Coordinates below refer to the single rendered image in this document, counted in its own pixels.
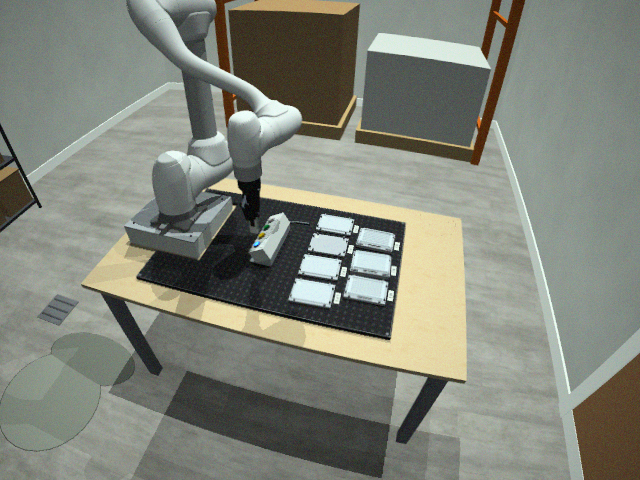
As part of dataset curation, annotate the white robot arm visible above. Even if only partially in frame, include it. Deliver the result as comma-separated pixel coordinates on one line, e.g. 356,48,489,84
126,0,302,232

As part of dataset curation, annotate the white operator button panel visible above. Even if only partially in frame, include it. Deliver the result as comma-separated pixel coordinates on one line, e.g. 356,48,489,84
248,213,310,266

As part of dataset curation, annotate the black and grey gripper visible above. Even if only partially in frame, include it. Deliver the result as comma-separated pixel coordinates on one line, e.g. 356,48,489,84
237,178,261,234

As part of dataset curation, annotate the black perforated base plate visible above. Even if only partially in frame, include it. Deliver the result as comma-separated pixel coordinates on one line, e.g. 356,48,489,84
136,188,406,340

